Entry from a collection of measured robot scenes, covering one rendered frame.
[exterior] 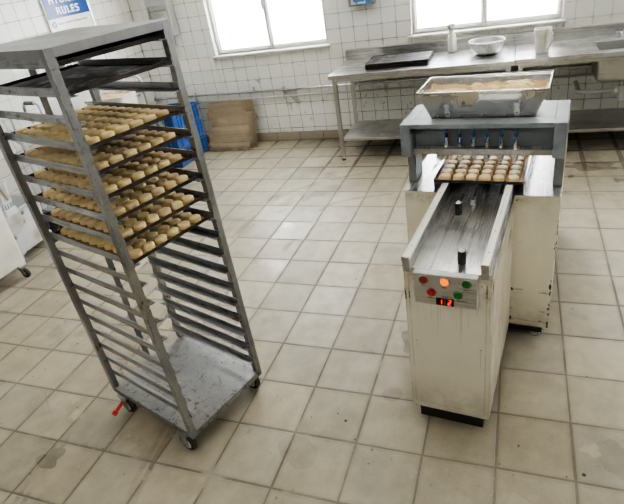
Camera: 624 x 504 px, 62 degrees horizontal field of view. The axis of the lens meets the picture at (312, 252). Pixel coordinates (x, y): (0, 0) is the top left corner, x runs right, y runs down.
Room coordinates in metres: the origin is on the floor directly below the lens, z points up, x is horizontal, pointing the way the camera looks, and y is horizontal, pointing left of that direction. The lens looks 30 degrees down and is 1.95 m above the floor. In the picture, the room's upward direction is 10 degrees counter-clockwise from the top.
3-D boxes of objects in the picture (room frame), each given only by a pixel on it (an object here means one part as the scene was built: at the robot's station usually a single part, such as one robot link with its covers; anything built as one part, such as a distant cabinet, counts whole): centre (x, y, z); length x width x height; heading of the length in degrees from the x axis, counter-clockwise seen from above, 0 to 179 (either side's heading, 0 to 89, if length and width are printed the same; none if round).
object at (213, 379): (2.08, 0.76, 0.93); 0.64 x 0.51 x 1.78; 48
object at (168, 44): (2.05, 0.38, 0.97); 0.03 x 0.03 x 1.70; 48
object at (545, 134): (2.37, -0.91, 1.01); 0.72 x 0.33 x 0.34; 60
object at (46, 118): (1.94, 0.89, 1.59); 0.64 x 0.03 x 0.03; 48
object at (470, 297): (1.61, -0.48, 0.77); 0.24 x 0.04 x 0.14; 60
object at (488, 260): (2.39, -1.09, 0.87); 2.01 x 0.03 x 0.07; 150
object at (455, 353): (1.92, -0.66, 0.45); 0.70 x 0.34 x 0.90; 150
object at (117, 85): (2.23, 0.63, 1.59); 0.64 x 0.03 x 0.03; 48
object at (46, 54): (1.71, 0.68, 0.97); 0.03 x 0.03 x 1.70; 48
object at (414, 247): (2.53, -0.84, 0.87); 2.01 x 0.03 x 0.07; 150
